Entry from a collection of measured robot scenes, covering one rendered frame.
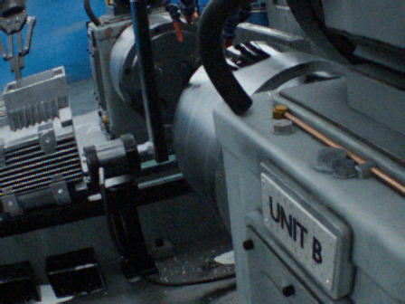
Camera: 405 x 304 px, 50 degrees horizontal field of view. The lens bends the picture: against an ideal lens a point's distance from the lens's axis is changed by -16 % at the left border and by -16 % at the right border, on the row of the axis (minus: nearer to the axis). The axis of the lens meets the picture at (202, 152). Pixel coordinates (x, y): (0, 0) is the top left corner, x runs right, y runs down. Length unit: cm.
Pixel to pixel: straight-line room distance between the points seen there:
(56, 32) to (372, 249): 620
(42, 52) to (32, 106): 558
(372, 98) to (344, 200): 9
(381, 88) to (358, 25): 7
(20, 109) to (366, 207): 65
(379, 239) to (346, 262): 4
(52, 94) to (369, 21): 63
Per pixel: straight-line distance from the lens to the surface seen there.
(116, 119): 133
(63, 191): 80
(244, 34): 95
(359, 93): 34
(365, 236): 24
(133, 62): 107
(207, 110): 57
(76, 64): 644
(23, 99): 80
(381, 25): 24
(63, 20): 635
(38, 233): 86
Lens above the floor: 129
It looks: 22 degrees down
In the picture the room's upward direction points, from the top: 8 degrees counter-clockwise
